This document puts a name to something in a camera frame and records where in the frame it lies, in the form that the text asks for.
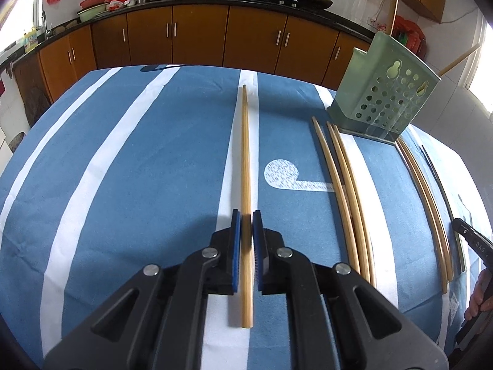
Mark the green perforated chopstick holder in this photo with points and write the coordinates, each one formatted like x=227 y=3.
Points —
x=385 y=96

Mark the wooden chopstick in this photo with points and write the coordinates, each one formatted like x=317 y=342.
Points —
x=395 y=0
x=428 y=200
x=357 y=200
x=349 y=200
x=461 y=254
x=246 y=162
x=460 y=59
x=339 y=200

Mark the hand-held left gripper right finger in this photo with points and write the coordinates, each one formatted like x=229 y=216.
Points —
x=259 y=254

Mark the yellow detergent bottle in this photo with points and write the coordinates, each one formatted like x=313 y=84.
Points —
x=30 y=41

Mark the brown kitchen base cabinets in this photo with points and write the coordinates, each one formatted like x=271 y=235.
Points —
x=192 y=34

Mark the person's right hand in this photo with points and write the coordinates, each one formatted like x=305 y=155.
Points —
x=479 y=293

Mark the gas stove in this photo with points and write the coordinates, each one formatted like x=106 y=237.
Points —
x=289 y=3

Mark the black kitchen countertop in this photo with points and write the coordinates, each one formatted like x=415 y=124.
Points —
x=215 y=2

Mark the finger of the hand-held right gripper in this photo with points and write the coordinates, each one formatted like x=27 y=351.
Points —
x=475 y=244

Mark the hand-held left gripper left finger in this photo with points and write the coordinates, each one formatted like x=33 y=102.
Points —
x=235 y=254

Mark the chopsticks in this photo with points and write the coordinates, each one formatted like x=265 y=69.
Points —
x=423 y=200

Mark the red basin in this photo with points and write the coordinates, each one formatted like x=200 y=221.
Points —
x=93 y=0

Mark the sink faucet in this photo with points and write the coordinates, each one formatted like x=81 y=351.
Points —
x=45 y=23

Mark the window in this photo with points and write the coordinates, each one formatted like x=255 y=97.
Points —
x=481 y=65
x=27 y=15

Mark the blue striped tablecloth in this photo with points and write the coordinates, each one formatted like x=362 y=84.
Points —
x=134 y=181

